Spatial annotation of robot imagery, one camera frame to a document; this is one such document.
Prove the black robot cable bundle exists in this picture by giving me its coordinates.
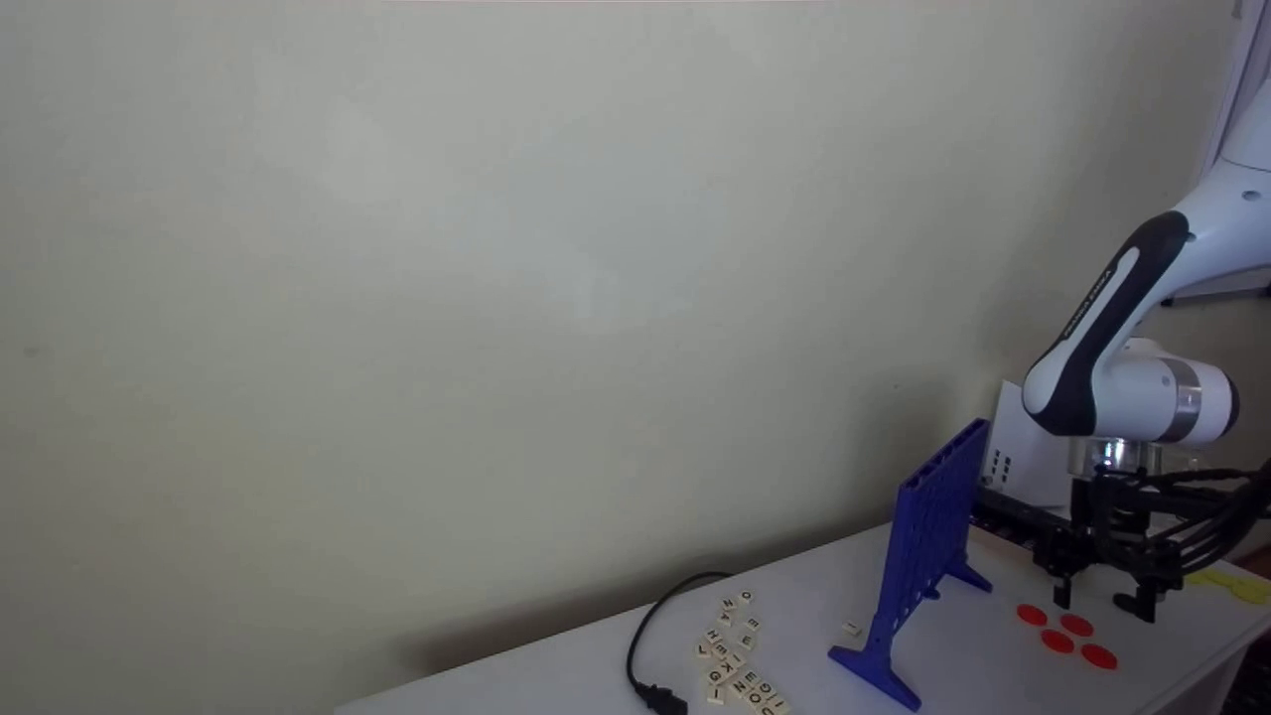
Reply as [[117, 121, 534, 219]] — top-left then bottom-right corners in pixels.
[[1164, 452, 1271, 579]]

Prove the blue connect four grid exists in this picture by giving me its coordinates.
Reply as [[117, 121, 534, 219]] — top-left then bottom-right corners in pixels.
[[828, 417, 999, 715]]

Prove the black cable with plug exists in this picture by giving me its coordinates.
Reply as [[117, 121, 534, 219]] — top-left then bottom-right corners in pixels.
[[624, 567, 734, 715]]

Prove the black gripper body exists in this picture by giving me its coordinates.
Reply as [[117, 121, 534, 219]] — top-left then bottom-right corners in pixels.
[[1054, 473, 1201, 584]]

